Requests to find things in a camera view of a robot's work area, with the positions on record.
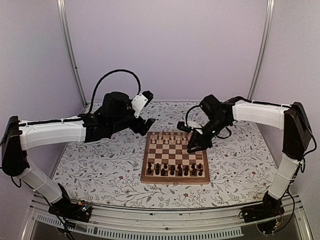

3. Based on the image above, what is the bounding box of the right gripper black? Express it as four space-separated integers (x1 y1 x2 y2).
187 116 231 153

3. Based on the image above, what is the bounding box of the dark piece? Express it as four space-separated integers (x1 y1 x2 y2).
160 168 166 176
191 168 197 176
177 169 183 176

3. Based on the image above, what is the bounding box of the wooden chess board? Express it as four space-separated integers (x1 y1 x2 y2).
140 132 210 185

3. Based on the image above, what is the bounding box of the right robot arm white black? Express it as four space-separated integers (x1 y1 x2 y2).
177 94 315 218

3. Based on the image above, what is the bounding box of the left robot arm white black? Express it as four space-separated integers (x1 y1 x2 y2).
1 90 155 217

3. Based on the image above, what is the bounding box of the row of white pieces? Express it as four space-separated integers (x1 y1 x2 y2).
150 131 191 145

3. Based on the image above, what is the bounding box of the floral patterned table mat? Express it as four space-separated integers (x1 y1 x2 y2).
48 101 286 210

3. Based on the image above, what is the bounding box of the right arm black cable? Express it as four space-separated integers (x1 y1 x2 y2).
184 104 232 140

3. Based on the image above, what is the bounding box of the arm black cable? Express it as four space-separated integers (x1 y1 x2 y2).
89 69 142 108
184 104 232 140

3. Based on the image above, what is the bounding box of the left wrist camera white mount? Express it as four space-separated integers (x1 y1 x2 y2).
131 90 154 118

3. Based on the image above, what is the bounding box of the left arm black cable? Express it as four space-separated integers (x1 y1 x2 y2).
89 69 142 108

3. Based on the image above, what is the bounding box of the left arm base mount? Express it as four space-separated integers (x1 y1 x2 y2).
48 197 92 223

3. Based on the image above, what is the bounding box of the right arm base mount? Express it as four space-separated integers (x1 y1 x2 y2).
238 192 285 235

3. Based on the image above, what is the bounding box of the front aluminium rail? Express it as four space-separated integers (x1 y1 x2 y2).
22 194 316 240

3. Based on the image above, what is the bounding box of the left aluminium frame post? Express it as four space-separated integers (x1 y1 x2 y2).
56 0 88 106

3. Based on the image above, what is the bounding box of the aluminium frame post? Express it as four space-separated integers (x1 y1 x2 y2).
247 0 275 100
56 0 88 106

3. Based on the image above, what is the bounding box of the right aluminium frame post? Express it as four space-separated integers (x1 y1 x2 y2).
247 0 275 100

